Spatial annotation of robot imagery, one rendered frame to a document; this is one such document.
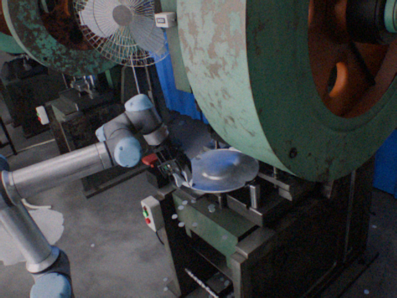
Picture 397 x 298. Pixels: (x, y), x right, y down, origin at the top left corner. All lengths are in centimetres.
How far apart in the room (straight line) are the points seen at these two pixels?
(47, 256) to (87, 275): 94
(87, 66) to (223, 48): 180
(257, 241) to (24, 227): 73
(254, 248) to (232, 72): 70
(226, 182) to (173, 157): 22
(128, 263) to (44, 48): 135
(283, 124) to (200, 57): 20
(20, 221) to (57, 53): 134
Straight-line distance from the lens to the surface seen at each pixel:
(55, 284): 120
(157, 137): 108
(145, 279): 202
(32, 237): 120
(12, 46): 399
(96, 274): 216
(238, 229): 123
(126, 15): 179
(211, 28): 62
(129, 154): 93
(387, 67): 116
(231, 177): 124
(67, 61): 231
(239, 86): 61
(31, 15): 225
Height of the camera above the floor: 147
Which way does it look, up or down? 29 degrees down
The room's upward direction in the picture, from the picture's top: 9 degrees counter-clockwise
